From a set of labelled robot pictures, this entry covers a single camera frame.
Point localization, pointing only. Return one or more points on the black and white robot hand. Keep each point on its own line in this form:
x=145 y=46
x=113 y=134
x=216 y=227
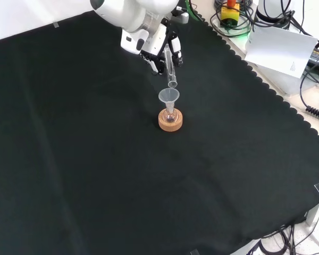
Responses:
x=155 y=42

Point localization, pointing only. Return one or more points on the pale board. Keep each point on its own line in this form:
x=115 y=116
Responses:
x=279 y=50

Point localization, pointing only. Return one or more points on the black bench cloth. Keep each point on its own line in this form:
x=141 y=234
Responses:
x=95 y=159

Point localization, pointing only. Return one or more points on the clear glass graduated cylinder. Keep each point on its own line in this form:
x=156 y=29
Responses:
x=171 y=75

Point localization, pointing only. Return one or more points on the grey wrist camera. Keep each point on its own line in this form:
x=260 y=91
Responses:
x=183 y=18

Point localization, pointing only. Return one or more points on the small glass round-bottom flask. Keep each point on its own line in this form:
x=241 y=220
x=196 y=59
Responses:
x=170 y=117

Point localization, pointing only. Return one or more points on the clear plastic funnel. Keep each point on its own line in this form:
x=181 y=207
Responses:
x=169 y=96

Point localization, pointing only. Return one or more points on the yellow stop button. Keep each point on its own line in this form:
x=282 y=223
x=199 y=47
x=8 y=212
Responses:
x=229 y=14

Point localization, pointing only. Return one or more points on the small clear tape piece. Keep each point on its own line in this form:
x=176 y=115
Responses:
x=56 y=25

